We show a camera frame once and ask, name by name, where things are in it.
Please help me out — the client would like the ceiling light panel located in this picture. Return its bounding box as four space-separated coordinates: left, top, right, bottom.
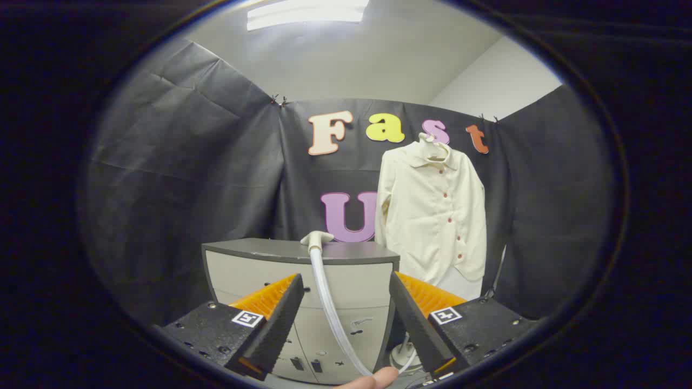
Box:
247 0 371 31

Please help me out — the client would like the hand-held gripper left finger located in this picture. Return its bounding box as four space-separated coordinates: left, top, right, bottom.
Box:
153 273 305 381

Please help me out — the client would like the white garment steamer wand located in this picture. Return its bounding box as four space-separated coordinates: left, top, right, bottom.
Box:
300 231 417 377

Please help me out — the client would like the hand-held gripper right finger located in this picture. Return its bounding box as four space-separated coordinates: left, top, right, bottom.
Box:
388 271 542 379

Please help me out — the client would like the thin grey stand pole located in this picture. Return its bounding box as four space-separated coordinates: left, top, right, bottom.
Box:
484 244 508 299

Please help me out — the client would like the black backdrop cloth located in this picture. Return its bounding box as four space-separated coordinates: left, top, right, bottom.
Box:
81 38 617 326

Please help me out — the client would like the cream button shirt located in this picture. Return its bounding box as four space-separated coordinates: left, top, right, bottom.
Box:
374 138 487 285

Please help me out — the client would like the grey drawer cabinet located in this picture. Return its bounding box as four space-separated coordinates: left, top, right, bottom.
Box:
202 238 401 385

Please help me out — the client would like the white garment steamer base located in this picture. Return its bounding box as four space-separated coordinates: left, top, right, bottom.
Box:
389 332 421 374

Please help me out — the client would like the white plastic hanger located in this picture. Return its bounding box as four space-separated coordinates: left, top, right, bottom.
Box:
417 132 450 163

